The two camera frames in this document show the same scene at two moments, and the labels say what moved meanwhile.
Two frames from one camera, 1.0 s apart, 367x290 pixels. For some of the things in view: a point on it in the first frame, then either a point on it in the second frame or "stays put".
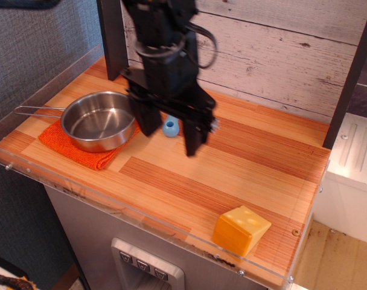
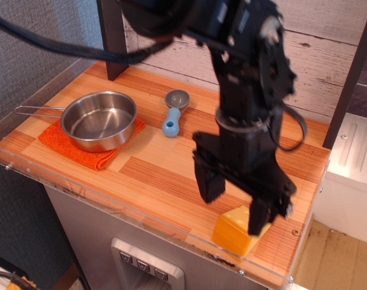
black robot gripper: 170,83 to 245,156
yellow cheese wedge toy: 238,230 stays put
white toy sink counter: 346,202 stays put
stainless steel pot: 95,122 stays put
